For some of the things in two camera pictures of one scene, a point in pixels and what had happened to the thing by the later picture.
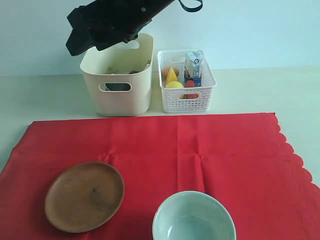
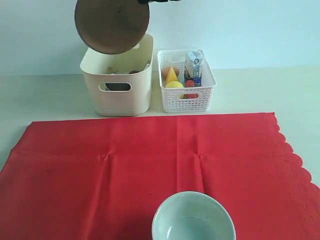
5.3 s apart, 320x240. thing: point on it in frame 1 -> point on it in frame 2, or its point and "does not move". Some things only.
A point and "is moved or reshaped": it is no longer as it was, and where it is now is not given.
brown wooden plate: (84, 197) is moved or reshaped
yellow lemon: (175, 84) does not move
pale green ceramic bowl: (194, 215) does not move
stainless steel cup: (120, 86) does not move
